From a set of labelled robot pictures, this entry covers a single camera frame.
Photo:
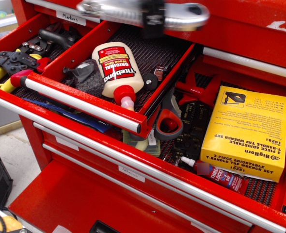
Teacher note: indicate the black wire stripper tool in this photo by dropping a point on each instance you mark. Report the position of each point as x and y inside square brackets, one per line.
[195, 118]

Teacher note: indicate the black handled pliers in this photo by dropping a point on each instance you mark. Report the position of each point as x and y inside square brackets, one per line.
[47, 38]

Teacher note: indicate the lower red open drawer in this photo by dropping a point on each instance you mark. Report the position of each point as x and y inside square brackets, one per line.
[88, 179]

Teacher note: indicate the red threadlocker tube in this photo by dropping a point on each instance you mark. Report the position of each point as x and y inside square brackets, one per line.
[217, 175]

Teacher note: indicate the silver box cutter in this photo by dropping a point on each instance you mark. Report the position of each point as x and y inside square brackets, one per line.
[178, 16]

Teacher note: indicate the Titebond wood glue bottle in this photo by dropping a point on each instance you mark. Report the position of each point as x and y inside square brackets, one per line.
[120, 73]

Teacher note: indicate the red black scissors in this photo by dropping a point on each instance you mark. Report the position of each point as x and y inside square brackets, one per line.
[168, 125]

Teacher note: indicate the red open drawer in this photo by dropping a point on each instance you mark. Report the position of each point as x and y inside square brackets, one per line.
[88, 179]
[50, 86]

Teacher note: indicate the yellow handled crimping tool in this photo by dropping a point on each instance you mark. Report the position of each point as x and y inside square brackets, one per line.
[16, 64]

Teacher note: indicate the blue paper package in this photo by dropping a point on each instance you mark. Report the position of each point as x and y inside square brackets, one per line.
[101, 127]

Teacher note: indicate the upper red open drawer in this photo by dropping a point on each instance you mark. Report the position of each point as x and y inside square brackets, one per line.
[50, 86]

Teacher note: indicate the red plastic clamp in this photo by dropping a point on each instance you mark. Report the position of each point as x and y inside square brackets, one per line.
[206, 95]

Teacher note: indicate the grey abrasive sponge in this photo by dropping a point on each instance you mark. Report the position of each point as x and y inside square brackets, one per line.
[86, 77]

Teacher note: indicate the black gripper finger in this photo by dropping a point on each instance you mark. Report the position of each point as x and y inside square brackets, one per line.
[153, 18]

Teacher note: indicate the yellow tap wrench set box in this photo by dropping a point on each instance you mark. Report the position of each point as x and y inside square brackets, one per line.
[247, 133]

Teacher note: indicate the small chrome clip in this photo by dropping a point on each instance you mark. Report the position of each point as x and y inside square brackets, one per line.
[160, 72]

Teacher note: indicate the red tool chest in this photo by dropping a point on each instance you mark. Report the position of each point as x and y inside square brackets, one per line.
[249, 33]

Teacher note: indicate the black round knob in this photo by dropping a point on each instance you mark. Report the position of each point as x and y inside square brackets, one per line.
[150, 82]

